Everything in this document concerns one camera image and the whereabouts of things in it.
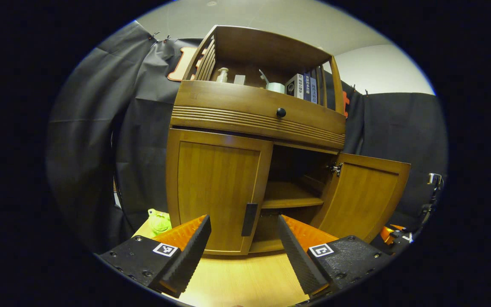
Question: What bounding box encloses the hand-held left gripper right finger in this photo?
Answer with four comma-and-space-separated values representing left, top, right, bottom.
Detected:
277, 214, 393, 299

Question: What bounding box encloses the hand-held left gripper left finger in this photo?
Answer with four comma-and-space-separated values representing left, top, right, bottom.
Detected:
98, 214, 212, 299

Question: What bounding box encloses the wooden shoe cabinet door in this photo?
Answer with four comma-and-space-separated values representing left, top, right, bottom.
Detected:
312, 153, 411, 243
166, 128, 274, 255

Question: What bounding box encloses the wooden double-door shoe cabinet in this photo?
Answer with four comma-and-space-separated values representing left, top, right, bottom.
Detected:
165, 25, 411, 256

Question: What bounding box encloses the wooden cabinet inner shelf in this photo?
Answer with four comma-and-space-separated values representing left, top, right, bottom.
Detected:
262, 181, 325, 209

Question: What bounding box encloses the wooden cabinet drawer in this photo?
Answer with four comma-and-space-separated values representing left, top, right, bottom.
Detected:
171, 80, 347, 151

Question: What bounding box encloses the green toy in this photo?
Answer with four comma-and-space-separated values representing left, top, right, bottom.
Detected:
147, 209, 172, 236

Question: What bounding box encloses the black backdrop cloth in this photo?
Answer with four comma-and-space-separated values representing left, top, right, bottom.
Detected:
46, 20, 448, 252

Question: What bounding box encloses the black door handle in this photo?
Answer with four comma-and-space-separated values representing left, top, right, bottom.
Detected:
241, 203, 258, 237

